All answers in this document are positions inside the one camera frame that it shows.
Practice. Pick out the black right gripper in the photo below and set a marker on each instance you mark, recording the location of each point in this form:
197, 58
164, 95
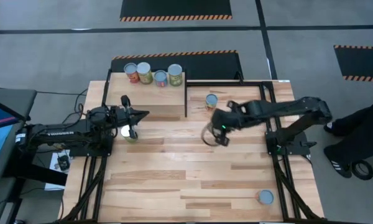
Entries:
227, 119

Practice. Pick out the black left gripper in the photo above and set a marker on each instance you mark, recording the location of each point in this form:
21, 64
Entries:
120, 115

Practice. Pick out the green oranges label can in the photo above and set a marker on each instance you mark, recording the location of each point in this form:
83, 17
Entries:
144, 69
126, 132

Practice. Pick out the red fruit label can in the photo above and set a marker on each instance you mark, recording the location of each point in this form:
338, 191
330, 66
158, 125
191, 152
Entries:
131, 69

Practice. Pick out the pink and teal label can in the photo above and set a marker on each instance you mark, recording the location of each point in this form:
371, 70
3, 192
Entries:
160, 76

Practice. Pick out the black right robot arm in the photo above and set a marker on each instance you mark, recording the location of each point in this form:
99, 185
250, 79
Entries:
283, 107

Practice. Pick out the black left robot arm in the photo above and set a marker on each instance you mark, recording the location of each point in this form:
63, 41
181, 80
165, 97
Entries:
59, 133

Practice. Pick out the orange label tin can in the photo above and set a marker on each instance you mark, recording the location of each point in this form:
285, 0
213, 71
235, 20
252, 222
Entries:
211, 100

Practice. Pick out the tin can with silver lid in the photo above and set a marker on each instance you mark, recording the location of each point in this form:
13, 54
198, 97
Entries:
265, 197

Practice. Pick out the black hazard-striped floor mat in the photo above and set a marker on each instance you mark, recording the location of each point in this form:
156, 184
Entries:
174, 7
211, 65
360, 62

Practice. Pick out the small black device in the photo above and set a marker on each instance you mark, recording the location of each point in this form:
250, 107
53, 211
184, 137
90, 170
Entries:
63, 162

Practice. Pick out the white paper sheet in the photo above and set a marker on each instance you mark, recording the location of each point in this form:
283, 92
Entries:
53, 161

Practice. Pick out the person's shoe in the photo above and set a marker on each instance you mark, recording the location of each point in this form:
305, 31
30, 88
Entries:
337, 163
328, 127

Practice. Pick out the monitor with blue screen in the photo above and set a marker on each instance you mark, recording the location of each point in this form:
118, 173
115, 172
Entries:
0, 137

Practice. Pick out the person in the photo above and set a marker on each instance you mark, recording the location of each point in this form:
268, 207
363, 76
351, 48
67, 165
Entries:
360, 140

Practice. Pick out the wooden shelf with black frame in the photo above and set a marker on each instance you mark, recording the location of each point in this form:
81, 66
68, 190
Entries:
143, 96

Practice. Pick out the black aluminium rig frame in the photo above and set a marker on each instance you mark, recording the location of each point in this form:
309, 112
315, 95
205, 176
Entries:
286, 186

